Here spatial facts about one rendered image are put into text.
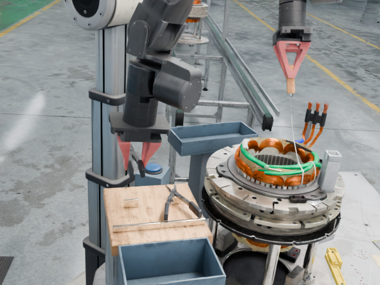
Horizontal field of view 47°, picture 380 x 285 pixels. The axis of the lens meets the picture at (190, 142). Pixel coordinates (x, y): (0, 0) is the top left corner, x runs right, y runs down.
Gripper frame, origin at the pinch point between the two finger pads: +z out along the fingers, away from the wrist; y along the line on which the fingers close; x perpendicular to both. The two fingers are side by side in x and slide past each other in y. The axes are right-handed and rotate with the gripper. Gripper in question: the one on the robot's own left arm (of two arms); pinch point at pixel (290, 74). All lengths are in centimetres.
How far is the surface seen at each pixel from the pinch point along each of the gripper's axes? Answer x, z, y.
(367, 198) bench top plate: -42, 38, 62
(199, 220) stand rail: 19.0, 29.5, -10.5
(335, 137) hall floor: -112, 26, 322
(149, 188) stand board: 30.0, 25.4, 1.3
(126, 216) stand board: 33.4, 29.3, -9.5
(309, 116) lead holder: -7.4, 8.7, 11.5
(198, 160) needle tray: 19.2, 22.4, 34.8
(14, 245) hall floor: 118, 81, 138
